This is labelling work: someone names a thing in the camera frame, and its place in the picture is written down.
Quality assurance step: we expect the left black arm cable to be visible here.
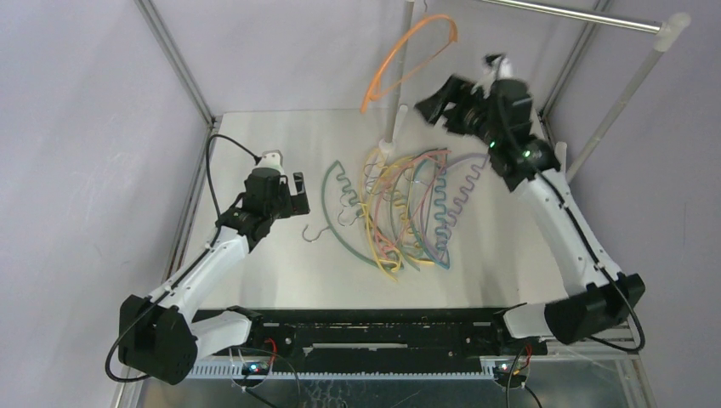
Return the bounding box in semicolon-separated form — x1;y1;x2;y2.
105;133;263;384

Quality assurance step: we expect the chrome clothes rack bar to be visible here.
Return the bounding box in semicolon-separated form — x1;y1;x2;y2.
483;0;664;35

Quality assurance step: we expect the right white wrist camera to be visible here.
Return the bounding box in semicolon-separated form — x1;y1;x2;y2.
476;53;514;98

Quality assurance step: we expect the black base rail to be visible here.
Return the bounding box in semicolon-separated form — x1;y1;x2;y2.
216;308;548;371

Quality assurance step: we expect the right aluminium frame profile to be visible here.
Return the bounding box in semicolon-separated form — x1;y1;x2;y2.
538;1;655;407

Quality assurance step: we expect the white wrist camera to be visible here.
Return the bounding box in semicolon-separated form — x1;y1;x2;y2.
476;53;514;98
255;150;286;176

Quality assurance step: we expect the purple plastic hanger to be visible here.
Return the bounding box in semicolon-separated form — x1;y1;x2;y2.
446;153;488;236

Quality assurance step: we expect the pink plastic hanger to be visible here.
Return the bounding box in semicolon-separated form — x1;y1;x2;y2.
360;148;451;275

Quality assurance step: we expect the light green plastic hanger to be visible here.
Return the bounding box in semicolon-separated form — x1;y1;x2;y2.
389;161;420;271

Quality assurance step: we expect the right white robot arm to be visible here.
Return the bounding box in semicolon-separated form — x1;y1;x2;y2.
413;76;646;354

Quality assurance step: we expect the white slotted cable duct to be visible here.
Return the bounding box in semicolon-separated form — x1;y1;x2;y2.
187;358;497;381

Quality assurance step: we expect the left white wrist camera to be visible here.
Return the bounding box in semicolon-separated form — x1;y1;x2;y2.
255;150;286;176

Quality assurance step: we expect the orange plastic hanger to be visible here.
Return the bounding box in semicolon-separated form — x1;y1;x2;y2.
359;1;459;114

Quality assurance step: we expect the left aluminium frame profile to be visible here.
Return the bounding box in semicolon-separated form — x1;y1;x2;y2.
110;0;222;408

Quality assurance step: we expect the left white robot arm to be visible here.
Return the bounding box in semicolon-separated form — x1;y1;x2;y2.
108;167;309;385

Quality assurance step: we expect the pale yellow plastic hanger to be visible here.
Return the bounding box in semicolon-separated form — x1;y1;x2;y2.
358;146;394;203

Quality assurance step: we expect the dark green plastic hanger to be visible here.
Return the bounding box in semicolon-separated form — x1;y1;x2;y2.
301;161;399;268

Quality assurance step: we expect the aluminium frame profile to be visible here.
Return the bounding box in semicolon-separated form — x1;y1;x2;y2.
538;1;655;407
110;0;222;408

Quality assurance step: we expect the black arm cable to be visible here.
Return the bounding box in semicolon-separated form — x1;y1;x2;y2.
484;54;647;354
105;133;263;384

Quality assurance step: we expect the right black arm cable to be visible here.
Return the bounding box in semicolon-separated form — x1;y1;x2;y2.
484;54;647;354

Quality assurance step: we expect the teal plastic hanger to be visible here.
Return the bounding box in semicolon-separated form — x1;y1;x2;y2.
416;163;451;269

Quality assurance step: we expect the small circuit board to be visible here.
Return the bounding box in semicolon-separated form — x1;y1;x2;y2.
493;363;520;377
241;361;271;377

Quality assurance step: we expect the right small circuit board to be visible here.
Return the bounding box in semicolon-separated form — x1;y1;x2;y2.
493;363;520;377

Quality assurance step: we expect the white clothes rack left post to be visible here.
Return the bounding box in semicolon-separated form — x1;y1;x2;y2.
378;1;415;149

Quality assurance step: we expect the left small circuit board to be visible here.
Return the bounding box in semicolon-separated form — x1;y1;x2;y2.
241;361;271;377

